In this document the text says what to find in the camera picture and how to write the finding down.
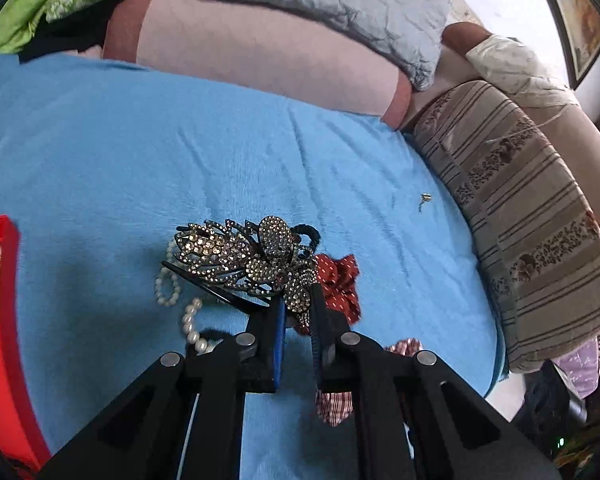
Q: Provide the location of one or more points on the striped floral cushion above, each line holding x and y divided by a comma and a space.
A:
520, 200

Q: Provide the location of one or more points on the red box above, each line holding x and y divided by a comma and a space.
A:
5, 360

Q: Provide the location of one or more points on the blue blanket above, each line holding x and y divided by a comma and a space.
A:
130, 160

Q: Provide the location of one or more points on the beige bolster pillow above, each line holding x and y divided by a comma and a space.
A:
580, 140

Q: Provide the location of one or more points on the purple cloth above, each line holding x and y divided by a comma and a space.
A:
580, 365

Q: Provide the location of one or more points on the framed picture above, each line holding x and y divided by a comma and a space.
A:
575, 15

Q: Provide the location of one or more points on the rhinestone hair claw clip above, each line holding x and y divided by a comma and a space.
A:
260, 255

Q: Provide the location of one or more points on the pink bolster pillow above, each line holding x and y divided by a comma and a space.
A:
255, 50

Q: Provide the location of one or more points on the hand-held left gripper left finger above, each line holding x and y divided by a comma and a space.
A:
279, 340

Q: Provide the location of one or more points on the small earring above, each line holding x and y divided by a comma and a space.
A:
424, 199

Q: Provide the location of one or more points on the grey quilted pillow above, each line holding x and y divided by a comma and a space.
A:
355, 5

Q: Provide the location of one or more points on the red polka-dot scrunchie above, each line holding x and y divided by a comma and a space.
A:
337, 280

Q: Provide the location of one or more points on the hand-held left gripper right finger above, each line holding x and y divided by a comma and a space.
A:
314, 350

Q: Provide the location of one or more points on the red white plaid scrunchie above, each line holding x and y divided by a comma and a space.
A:
332, 407

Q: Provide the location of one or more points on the black cloth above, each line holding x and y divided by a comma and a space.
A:
70, 35

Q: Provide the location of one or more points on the white cloth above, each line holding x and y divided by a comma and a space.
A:
510, 60

